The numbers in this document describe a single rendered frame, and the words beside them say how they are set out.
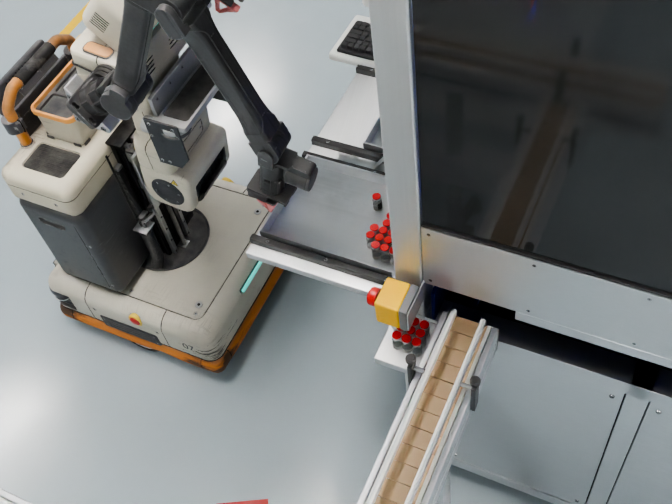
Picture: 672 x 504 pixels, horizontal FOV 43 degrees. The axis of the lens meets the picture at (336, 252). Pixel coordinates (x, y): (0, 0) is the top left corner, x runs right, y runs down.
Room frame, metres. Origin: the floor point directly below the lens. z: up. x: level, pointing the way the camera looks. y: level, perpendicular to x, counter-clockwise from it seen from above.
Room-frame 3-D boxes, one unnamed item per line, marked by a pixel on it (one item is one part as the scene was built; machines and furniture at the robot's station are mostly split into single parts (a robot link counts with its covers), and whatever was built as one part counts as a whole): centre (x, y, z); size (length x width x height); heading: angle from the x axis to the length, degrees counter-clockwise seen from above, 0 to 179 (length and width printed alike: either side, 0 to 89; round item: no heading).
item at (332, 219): (1.28, -0.04, 0.90); 0.34 x 0.26 x 0.04; 56
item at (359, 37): (1.91, -0.32, 0.82); 0.40 x 0.14 x 0.02; 55
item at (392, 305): (0.94, -0.10, 0.99); 0.08 x 0.07 x 0.07; 56
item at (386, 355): (0.90, -0.13, 0.87); 0.14 x 0.13 x 0.02; 56
